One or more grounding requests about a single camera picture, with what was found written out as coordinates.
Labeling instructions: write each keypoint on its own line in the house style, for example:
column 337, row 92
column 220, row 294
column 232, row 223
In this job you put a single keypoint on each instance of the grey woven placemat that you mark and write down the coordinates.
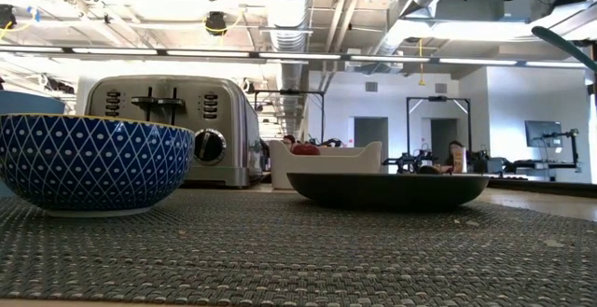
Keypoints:
column 298, row 251

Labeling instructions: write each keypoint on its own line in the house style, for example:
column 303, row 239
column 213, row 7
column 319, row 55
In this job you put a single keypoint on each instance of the black ceiling device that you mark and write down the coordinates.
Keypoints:
column 6, row 17
column 216, row 23

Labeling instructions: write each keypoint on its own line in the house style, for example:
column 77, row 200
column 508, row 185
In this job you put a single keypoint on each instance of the orange box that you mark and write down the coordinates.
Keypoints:
column 459, row 160

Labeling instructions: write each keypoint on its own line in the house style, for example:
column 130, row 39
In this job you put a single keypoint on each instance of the light grey plastic tray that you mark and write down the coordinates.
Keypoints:
column 326, row 167

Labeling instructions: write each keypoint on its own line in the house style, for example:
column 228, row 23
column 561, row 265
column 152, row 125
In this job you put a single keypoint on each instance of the black metal frame stand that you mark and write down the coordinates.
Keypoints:
column 289, row 93
column 438, row 99

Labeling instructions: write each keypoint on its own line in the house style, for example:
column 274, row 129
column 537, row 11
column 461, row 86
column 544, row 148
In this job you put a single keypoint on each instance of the silver four-slot toaster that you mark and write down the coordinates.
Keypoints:
column 219, row 111

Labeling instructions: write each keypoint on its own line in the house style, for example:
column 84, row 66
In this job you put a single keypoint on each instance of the red apple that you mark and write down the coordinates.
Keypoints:
column 305, row 149

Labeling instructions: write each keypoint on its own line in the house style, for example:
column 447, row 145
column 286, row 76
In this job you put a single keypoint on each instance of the computer monitor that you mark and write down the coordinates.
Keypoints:
column 543, row 133

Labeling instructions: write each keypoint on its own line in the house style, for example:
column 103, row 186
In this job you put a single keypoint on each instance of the black background robot arm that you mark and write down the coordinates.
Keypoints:
column 410, row 161

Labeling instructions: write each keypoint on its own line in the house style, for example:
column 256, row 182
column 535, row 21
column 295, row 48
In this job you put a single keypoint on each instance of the blue white patterned bowl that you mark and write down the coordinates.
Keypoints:
column 93, row 167

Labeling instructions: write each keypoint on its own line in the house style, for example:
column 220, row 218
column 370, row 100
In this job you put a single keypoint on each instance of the teal spoon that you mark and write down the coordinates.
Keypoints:
column 566, row 48

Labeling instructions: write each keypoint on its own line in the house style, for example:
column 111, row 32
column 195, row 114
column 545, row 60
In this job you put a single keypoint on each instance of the dark round plate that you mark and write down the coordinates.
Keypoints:
column 387, row 192

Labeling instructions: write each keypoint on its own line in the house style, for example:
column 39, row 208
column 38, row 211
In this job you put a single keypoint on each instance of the black aluminium table frame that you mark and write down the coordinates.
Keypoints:
column 559, row 188

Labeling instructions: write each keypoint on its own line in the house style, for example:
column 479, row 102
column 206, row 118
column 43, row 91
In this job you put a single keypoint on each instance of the long led light bar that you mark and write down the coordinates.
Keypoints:
column 298, row 56

